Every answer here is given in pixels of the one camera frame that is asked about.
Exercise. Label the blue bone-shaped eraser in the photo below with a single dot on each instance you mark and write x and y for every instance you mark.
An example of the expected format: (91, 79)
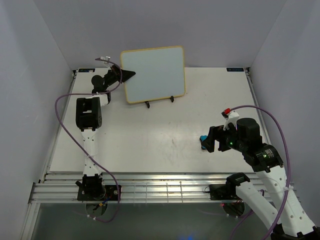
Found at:
(203, 142)

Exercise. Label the aluminium table frame rail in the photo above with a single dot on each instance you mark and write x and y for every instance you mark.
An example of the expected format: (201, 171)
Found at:
(155, 154)

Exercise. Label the yellow framed whiteboard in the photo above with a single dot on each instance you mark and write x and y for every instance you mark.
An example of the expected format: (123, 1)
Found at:
(159, 73)

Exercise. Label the blue label sticker left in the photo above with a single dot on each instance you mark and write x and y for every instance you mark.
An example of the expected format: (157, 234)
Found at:
(86, 70)

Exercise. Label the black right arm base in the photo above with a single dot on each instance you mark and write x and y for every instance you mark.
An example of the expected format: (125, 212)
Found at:
(221, 192)

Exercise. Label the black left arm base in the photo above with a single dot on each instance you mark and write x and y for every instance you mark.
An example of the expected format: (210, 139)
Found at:
(102, 193)

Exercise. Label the black wire whiteboard stand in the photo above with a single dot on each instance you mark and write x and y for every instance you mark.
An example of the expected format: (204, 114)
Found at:
(148, 103)

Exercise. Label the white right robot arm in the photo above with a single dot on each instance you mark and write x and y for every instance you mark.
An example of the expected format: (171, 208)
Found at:
(285, 215)

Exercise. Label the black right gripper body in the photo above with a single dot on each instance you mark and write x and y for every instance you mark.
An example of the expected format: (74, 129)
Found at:
(228, 138)

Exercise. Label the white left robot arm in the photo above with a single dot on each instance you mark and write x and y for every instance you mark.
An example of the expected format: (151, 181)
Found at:
(88, 118)

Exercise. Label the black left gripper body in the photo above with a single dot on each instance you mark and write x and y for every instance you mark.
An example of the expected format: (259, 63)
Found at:
(113, 77)

